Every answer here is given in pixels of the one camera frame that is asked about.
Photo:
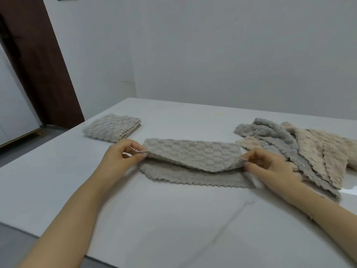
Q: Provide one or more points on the person's left forearm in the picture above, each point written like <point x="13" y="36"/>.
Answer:
<point x="72" y="220"/>

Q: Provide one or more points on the person's left hand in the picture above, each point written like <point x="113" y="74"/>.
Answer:
<point x="115" y="161"/>

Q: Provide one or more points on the person's right hand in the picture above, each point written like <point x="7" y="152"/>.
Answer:
<point x="276" y="170"/>

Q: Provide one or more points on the folded grey-beige fleece cloth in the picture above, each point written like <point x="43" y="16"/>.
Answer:
<point x="111" y="127"/>

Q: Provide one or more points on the person's right thumb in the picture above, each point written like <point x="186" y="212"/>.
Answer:
<point x="256" y="170"/>

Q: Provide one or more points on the pinkish beige fleece cloth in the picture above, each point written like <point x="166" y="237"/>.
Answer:
<point x="249" y="142"/>

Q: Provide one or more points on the grey textured fleece cloth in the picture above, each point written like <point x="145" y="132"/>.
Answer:
<point x="195" y="156"/>

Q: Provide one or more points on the person's right forearm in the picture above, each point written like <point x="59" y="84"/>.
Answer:
<point x="326" y="212"/>

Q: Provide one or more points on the person's left thumb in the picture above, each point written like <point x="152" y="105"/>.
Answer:
<point x="135" y="159"/>

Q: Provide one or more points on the dark brown door frame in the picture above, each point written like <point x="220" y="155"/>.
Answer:
<point x="36" y="58"/>

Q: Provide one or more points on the blue-grey fleece cloth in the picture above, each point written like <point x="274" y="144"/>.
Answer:
<point x="279" y="136"/>

